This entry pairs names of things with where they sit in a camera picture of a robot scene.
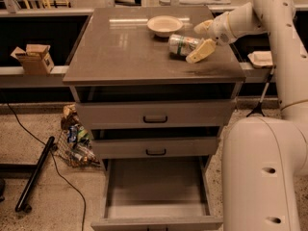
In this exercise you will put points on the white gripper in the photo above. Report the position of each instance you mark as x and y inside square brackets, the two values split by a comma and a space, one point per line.
[219, 28]

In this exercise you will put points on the white foam takeout container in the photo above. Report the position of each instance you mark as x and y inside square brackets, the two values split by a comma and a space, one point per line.
[260, 59]

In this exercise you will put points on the grey top drawer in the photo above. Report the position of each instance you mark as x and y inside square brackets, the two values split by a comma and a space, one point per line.
[154, 114]

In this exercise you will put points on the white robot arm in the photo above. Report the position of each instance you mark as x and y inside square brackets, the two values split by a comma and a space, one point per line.
[262, 155]

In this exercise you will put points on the grey middle drawer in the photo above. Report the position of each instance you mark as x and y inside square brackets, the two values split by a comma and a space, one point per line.
[143, 148]

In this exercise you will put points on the grey drawer cabinet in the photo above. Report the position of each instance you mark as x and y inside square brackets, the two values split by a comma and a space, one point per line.
[119, 60]

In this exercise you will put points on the black metal floor bar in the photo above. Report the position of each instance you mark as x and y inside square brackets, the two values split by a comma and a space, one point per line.
[22, 203]

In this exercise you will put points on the brown cardboard box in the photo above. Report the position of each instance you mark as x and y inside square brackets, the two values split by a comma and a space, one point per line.
[35, 59]

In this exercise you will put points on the white paper bowl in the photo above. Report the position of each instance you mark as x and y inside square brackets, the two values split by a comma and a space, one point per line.
[164, 26]

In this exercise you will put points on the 7up soda can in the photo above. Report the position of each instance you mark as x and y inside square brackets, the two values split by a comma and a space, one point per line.
[182, 46]

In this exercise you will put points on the reacher grabber tool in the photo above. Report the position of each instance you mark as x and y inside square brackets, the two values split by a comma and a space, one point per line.
[257, 110]

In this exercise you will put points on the grey open bottom drawer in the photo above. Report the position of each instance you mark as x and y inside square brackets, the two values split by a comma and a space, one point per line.
[157, 194]

